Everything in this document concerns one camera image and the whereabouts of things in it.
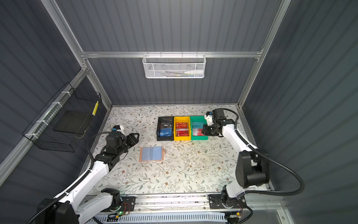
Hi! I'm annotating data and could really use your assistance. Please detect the white red circle card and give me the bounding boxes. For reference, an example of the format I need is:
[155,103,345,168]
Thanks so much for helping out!
[192,128,204,137]

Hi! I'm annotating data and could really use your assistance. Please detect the teal card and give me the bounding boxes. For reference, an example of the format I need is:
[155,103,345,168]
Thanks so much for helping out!
[190,116,207,129]

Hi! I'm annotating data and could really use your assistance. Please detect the red VIP card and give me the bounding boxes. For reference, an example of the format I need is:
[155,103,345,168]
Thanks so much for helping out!
[176,129,189,137]

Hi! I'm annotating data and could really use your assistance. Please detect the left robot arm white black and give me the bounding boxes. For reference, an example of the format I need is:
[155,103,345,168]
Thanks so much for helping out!
[28,126,140,224]

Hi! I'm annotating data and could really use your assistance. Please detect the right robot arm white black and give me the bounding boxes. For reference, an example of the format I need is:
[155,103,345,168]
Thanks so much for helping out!
[202,108,269,198]

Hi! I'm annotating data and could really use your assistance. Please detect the green plastic bin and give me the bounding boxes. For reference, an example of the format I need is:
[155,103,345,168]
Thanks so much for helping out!
[190,116,208,141]

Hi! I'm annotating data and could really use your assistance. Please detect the yellow plastic bin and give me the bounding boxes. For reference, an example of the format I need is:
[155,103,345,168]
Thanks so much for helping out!
[174,116,191,141]

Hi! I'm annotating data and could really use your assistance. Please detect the black plastic bin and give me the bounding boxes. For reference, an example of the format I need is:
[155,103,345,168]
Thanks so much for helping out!
[156,116,174,141]

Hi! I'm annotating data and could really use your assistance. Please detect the white marker in basket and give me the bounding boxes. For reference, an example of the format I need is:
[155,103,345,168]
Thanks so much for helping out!
[184,70,204,77]

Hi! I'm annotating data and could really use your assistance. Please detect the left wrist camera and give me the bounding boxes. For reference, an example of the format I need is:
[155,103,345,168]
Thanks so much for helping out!
[112,125,125,135]

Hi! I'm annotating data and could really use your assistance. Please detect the black wire basket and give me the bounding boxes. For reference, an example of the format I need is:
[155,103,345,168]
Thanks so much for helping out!
[22,84,102,153]

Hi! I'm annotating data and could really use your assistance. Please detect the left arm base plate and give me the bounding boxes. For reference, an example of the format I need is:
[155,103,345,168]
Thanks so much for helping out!
[101,196,137,214]

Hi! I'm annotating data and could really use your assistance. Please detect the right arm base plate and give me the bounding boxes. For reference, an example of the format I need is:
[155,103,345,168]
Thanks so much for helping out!
[207,194,246,210]

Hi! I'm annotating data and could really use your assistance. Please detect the white wire basket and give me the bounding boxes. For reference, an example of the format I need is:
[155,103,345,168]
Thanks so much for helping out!
[142,55,207,79]

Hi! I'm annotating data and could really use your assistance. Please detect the right black corrugated cable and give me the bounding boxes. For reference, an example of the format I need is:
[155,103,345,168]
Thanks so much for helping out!
[220,107,305,197]

